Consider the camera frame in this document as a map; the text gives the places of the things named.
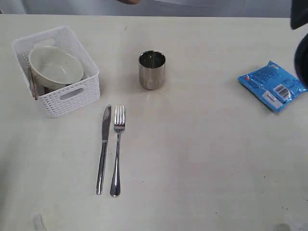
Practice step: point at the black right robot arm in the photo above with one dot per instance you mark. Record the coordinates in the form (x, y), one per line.
(299, 18)

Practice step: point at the brown plate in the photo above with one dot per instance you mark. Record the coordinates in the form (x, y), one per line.
(130, 2)

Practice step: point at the white perforated plastic basket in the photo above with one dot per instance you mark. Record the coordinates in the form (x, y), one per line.
(71, 97)

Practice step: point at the silver table knife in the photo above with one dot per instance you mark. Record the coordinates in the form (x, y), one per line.
(105, 135)

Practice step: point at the steel cup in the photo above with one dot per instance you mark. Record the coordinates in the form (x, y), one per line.
(152, 65)

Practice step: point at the blue snack packet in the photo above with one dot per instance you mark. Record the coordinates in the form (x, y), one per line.
(273, 86)

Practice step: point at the speckled grey ceramic bowl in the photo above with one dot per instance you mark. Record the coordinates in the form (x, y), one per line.
(53, 68)

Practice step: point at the silver fork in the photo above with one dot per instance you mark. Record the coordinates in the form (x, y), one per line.
(119, 128)

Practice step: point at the brown wooden chopsticks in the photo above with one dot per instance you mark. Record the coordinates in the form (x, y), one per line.
(33, 85)

